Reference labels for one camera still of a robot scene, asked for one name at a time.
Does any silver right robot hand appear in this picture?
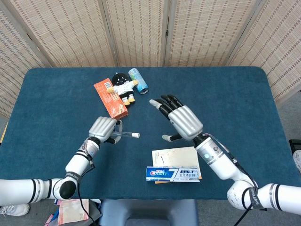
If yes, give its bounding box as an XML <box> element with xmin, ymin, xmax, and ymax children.
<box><xmin>149</xmin><ymin>94</ymin><xmax>204</xmax><ymax>142</ymax></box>

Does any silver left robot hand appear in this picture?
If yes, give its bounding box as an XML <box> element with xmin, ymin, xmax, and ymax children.
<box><xmin>88</xmin><ymin>116</ymin><xmax>123</xmax><ymax>144</ymax></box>

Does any clear glass test tube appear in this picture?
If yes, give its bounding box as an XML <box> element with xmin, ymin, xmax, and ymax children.
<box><xmin>112</xmin><ymin>131</ymin><xmax>134</xmax><ymax>138</ymax></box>

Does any orange carton box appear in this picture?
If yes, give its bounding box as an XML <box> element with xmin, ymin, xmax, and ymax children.
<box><xmin>94</xmin><ymin>78</ymin><xmax>129</xmax><ymax>122</ymax></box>

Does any cream paper booklet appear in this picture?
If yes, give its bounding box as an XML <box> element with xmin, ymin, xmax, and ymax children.
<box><xmin>151</xmin><ymin>146</ymin><xmax>202</xmax><ymax>184</ymax></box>

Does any black-headed plush doll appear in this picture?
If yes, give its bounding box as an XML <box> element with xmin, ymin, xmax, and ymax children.
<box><xmin>106</xmin><ymin>72</ymin><xmax>139</xmax><ymax>106</ymax></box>

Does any dark blue tablecloth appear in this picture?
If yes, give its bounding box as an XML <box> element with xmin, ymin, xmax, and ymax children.
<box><xmin>0</xmin><ymin>66</ymin><xmax>290</xmax><ymax>201</ymax></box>

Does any blue Crest toothpaste box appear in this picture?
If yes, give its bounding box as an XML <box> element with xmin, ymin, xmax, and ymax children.
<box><xmin>146</xmin><ymin>166</ymin><xmax>201</xmax><ymax>183</ymax></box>

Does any light blue drink can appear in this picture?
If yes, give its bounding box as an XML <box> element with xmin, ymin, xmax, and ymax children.
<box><xmin>128</xmin><ymin>68</ymin><xmax>150</xmax><ymax>95</ymax></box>

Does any dark grey bag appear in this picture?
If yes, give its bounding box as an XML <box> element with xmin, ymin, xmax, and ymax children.
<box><xmin>88</xmin><ymin>199</ymin><xmax>103</xmax><ymax>223</ymax></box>

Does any pink flat box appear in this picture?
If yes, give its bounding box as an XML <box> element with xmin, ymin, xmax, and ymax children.
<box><xmin>57</xmin><ymin>199</ymin><xmax>90</xmax><ymax>223</ymax></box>

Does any grey-blue chair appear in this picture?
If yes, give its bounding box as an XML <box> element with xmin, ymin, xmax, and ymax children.
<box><xmin>98</xmin><ymin>199</ymin><xmax>199</xmax><ymax>226</ymax></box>

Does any woven folding screen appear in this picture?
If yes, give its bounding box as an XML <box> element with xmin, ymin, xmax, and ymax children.
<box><xmin>0</xmin><ymin>0</ymin><xmax>301</xmax><ymax>118</ymax></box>

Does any black box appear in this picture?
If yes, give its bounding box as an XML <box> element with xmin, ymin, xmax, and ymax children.
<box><xmin>288</xmin><ymin>139</ymin><xmax>301</xmax><ymax>151</ymax></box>

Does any white sneaker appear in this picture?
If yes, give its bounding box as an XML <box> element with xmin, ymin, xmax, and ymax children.
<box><xmin>0</xmin><ymin>203</ymin><xmax>31</xmax><ymax>217</ymax></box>
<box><xmin>293</xmin><ymin>150</ymin><xmax>301</xmax><ymax>172</ymax></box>

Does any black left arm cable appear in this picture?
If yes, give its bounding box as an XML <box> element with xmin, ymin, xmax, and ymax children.
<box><xmin>77</xmin><ymin>157</ymin><xmax>96</xmax><ymax>224</ymax></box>

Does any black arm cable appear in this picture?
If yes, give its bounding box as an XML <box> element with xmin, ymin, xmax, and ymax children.
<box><xmin>77</xmin><ymin>157</ymin><xmax>96</xmax><ymax>224</ymax></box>
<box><xmin>225</xmin><ymin>150</ymin><xmax>259</xmax><ymax>226</ymax></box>

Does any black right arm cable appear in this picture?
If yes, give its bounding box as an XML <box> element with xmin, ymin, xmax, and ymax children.
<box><xmin>225</xmin><ymin>150</ymin><xmax>259</xmax><ymax>226</ymax></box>

